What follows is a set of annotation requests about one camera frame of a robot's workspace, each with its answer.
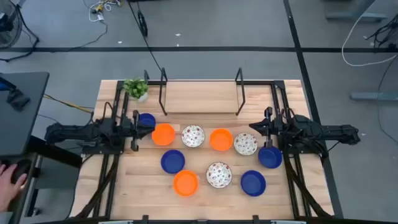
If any person's hand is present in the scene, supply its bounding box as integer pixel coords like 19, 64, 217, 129
0, 164, 28, 213

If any green plant in white pot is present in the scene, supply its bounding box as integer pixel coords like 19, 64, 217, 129
123, 77, 149, 103

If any black metal rig frame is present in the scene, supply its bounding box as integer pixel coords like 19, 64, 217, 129
70, 79, 335, 224

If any orange plastic mini bowl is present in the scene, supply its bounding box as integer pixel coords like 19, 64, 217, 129
151, 123, 176, 147
209, 128, 234, 152
172, 169, 200, 197

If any black desk top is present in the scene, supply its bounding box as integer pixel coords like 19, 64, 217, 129
0, 72, 50, 157

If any dark grey side table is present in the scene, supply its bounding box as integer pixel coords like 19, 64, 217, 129
0, 152, 43, 224

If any white and yellow cable bundle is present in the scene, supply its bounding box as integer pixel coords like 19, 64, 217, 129
82, 0, 123, 23

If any grey desk foot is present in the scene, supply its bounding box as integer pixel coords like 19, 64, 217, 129
325, 0, 388, 22
349, 91, 398, 101

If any white floor cable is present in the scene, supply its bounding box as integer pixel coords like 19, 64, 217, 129
341, 0, 398, 67

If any black computer mouse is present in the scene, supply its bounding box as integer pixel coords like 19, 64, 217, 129
11, 159, 32, 185

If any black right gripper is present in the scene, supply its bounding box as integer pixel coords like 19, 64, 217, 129
249, 106, 284, 149

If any black metal rack frame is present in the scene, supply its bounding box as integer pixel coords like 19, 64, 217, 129
157, 67, 246, 116

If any black standing fan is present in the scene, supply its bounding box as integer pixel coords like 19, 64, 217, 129
0, 0, 23, 50

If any black floor cable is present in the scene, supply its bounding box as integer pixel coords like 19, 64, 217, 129
377, 54, 398, 146
127, 0, 163, 72

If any blue plastic mini bowl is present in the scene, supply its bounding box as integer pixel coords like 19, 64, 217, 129
240, 169, 267, 197
160, 149, 186, 174
139, 113, 157, 128
257, 145, 283, 169

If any black cable cluster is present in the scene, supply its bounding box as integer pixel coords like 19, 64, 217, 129
364, 21, 398, 52

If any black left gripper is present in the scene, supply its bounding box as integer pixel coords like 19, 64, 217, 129
120, 110, 155, 152

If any floral green mini bowl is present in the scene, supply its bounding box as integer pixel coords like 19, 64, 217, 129
181, 124, 206, 148
205, 161, 233, 189
233, 132, 259, 156

